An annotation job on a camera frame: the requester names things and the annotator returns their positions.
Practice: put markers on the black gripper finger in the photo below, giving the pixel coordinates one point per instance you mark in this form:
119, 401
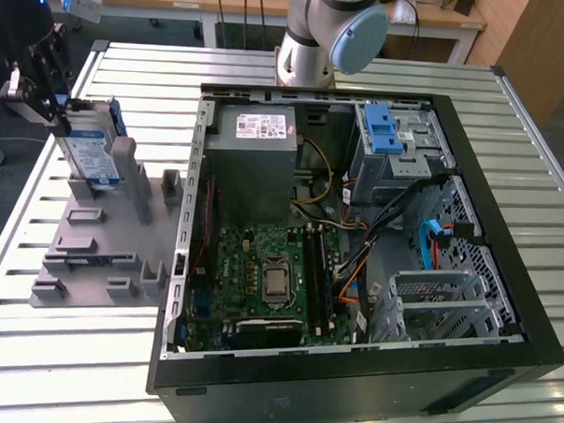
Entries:
54, 56
57, 117

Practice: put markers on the hard disk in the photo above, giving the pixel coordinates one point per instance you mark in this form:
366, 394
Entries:
92, 158

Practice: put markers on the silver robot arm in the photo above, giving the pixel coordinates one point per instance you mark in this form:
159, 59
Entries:
308, 48

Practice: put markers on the wooden desk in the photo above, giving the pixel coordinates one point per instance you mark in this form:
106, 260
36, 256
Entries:
253, 6
132, 1

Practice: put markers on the grey parts rack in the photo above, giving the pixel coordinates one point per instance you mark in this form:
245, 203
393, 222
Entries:
98, 241

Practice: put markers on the RAM stick in rack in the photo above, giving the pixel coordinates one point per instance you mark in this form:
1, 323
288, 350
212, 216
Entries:
88, 261

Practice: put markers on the grey power supply unit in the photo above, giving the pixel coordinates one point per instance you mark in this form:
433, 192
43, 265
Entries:
250, 182

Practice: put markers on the green motherboard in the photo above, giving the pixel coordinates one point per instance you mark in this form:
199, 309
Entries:
242, 266

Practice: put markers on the CPU socket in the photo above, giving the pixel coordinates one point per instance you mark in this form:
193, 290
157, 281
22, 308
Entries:
280, 262

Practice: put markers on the silver CPU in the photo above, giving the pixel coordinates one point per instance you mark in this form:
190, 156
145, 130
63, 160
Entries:
275, 282

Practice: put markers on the black graphics card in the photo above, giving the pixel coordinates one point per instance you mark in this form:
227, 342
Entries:
267, 330

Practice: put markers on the black RAM slot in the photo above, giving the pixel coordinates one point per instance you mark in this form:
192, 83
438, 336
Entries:
311, 278
320, 279

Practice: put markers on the RAM stick in motherboard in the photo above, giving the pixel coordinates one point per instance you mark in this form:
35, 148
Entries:
328, 279

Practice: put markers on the blue drive latch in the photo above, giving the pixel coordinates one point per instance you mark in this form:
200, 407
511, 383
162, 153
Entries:
381, 129

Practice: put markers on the metal optical drive cage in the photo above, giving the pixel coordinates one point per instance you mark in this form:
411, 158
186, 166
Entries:
405, 170

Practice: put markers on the black PC case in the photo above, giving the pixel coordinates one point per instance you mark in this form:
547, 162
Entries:
302, 400

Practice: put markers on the small black box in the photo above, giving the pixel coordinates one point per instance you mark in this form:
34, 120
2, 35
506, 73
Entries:
462, 4

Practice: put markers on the wooden cabinet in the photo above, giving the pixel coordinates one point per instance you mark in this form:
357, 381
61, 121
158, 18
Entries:
541, 54

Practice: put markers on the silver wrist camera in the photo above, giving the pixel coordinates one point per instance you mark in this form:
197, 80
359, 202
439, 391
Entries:
80, 3

